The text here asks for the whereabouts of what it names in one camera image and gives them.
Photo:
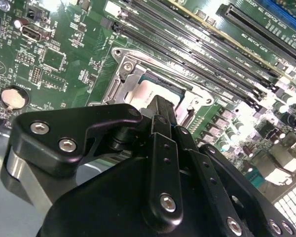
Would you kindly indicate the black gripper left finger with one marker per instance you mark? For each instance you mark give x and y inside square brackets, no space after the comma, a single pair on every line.
[64,121]

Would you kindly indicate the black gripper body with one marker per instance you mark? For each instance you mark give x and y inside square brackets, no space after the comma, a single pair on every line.
[101,209]

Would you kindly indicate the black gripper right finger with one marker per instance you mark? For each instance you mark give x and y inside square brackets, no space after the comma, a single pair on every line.
[207,172]

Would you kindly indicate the metal socket cover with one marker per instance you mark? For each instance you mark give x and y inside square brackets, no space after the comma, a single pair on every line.
[134,82]

